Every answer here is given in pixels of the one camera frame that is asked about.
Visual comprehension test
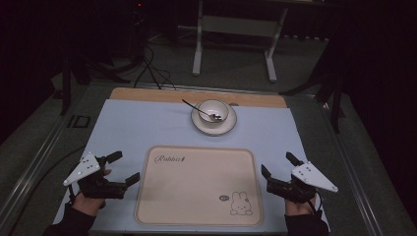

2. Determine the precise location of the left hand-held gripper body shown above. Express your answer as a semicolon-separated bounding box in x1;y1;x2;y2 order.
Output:
63;151;128;200

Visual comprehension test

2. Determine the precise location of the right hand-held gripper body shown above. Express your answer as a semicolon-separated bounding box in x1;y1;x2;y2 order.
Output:
267;160;339;205

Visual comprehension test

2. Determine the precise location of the person's right hand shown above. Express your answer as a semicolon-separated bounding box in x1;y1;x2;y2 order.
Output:
284;195;318;217

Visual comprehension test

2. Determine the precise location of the person's left hand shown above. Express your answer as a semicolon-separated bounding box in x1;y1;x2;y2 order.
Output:
72;192;107;217

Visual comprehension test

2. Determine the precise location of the light blue table mat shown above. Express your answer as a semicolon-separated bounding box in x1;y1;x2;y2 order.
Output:
52;98;329;234

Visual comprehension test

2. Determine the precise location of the black floor plate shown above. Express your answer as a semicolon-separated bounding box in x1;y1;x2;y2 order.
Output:
66;114;92;130

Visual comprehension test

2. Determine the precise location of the beige rabbit print mat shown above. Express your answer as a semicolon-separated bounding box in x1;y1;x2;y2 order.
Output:
134;145;265;227

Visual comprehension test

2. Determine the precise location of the white saucer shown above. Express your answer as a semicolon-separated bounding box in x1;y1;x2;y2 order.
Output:
190;102;238;138

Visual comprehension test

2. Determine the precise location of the black tripod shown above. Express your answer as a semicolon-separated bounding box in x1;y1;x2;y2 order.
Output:
279;19;349;134

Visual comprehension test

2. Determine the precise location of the black stand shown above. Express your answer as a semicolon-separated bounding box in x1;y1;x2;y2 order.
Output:
48;48;133;118

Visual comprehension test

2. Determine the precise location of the white bowl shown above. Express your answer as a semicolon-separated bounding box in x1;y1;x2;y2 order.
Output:
197;99;230;125

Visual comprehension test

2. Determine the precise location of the metal spoon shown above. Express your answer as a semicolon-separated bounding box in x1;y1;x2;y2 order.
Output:
181;98;223;122

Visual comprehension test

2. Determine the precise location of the dark computer tower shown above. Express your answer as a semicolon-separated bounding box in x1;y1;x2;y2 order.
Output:
129;0;149;64

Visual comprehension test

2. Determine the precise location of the white metal stand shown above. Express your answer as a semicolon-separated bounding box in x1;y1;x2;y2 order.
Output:
192;0;290;84

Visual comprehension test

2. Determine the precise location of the right hand-held gripper cable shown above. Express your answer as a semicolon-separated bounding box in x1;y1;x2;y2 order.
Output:
308;191;325;214

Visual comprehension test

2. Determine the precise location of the hand-held gripper cable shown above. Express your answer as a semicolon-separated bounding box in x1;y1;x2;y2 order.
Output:
66;184;79;205
308;191;325;214

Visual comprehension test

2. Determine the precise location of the left hand-held gripper cable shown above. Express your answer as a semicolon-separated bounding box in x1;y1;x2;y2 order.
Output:
66;184;79;205

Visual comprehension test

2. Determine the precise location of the black floor cable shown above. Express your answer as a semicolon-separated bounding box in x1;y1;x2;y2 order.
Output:
9;145;87;232

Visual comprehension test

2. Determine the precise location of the metal rail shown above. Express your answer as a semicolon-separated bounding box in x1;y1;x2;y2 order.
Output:
314;94;386;236
0;82;93;236

